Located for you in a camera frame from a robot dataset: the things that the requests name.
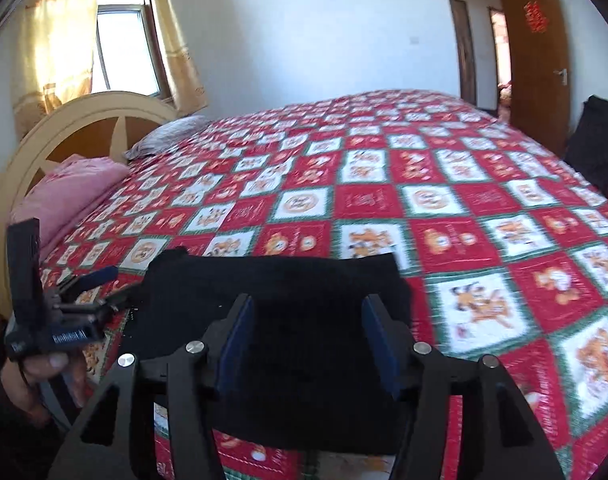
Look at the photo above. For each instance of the brown framed window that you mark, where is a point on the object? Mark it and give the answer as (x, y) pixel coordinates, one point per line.
(124, 40)

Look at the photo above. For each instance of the red checked printed blanket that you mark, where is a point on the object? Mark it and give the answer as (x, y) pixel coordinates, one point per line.
(373, 200)

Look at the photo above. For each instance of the grey striped pillow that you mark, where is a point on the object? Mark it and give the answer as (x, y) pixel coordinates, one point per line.
(169, 135)

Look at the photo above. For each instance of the pink folded quilt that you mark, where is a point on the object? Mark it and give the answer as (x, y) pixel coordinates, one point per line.
(69, 190)

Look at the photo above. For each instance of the brown wooden door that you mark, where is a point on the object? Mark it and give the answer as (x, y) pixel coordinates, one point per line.
(533, 85)

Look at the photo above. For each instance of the brown door frame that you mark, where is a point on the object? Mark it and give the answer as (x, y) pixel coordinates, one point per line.
(461, 50)

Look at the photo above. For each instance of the black pants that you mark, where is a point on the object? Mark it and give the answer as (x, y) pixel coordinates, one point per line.
(309, 310)

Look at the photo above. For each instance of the person's left hand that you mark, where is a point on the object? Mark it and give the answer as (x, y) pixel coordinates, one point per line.
(39, 380)

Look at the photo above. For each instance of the yellow lace curtain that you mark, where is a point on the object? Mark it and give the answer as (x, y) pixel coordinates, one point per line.
(176, 50)
(54, 50)

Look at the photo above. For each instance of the black bag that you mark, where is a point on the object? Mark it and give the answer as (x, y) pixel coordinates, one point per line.
(596, 145)

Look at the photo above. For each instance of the red paper door decoration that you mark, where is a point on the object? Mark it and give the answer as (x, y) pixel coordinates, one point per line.
(533, 16)

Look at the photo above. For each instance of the cream wooden headboard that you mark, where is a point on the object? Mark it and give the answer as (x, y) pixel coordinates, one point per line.
(94, 110)

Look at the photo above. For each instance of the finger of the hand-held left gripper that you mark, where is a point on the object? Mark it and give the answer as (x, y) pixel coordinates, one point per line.
(119, 296)
(99, 276)

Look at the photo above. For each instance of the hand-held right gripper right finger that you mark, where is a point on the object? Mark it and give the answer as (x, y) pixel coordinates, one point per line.
(381, 345)

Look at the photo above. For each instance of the person's left forearm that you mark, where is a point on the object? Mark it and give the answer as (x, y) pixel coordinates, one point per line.
(14, 445)

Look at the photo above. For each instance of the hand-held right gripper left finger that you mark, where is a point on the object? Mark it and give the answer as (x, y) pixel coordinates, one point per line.
(236, 350)

